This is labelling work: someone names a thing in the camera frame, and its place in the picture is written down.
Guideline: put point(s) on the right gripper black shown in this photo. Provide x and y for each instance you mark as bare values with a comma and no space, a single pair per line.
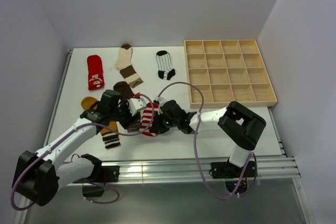
157,127

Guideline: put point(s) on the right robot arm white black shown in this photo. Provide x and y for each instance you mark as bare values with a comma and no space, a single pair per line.
243,126

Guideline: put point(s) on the cream brown striped sock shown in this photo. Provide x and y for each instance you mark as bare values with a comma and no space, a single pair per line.
125,67

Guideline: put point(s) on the red sock with face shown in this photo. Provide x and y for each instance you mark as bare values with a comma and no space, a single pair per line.
95,73

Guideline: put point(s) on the dark brown striped sock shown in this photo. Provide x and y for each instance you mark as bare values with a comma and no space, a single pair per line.
125,90

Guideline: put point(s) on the mustard yellow striped sock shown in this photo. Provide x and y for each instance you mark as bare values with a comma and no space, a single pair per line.
110,138

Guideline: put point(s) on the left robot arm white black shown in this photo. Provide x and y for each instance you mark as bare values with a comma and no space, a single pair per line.
41,174

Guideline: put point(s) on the wooden compartment tray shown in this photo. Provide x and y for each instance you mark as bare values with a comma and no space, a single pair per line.
222,71

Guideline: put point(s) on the white black pinstripe sock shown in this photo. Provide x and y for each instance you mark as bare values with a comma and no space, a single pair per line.
164,62

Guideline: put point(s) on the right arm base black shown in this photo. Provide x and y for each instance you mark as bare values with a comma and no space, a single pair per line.
226,170

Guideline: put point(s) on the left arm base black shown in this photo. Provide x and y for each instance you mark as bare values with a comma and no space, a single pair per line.
107,174

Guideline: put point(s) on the red white striped sock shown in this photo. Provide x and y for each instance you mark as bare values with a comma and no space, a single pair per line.
145,124

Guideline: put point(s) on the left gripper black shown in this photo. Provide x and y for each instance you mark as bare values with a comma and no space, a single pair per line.
130,119

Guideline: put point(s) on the aluminium rail frame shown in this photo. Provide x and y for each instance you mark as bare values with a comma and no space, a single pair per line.
170,158

